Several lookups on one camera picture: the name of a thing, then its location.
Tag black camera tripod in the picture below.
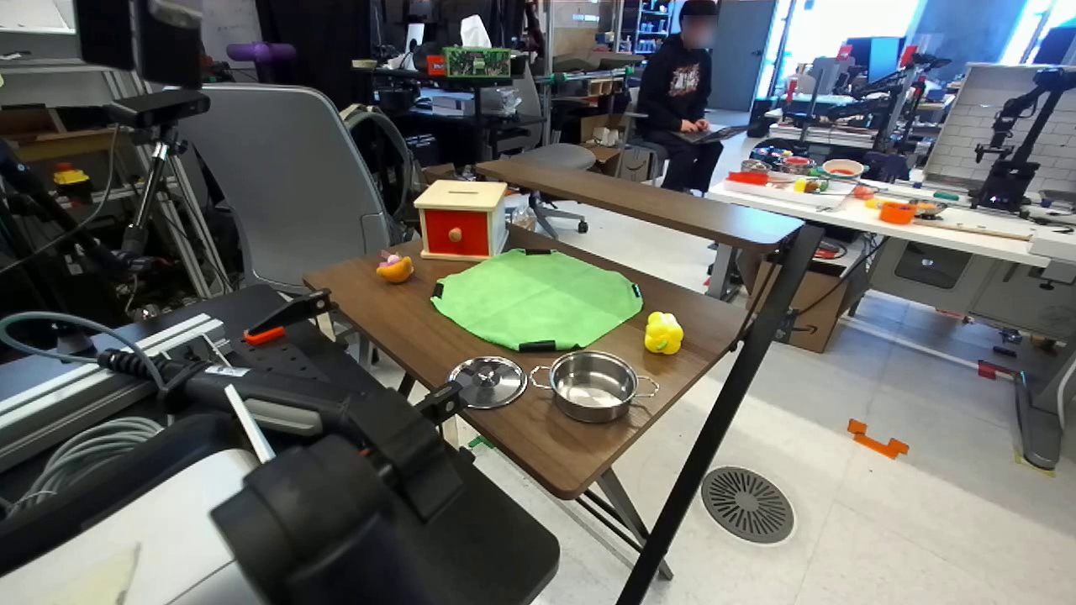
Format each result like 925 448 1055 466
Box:
109 92 233 295

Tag green round towel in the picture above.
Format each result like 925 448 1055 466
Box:
430 250 644 350

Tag brown folding table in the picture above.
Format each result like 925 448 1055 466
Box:
307 227 740 552

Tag round floor drain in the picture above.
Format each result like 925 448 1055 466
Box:
700 466 795 546

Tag person in black hoodie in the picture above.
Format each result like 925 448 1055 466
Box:
636 0 724 193

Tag wooden box with red drawer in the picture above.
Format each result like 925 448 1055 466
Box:
414 178 507 260

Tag steel pot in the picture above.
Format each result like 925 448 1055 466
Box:
527 350 659 428

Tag black small robot arm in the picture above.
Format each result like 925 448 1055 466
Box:
970 68 1076 211

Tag yellow sponge toy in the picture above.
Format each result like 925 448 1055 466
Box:
644 311 686 357

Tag orange floor bracket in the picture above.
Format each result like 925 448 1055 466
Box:
849 420 910 460

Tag grey office chair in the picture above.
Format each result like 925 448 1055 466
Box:
181 84 390 291

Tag orange plush toy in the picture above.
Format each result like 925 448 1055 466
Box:
377 255 414 285

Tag white lab desk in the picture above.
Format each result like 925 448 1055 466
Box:
709 171 1076 471

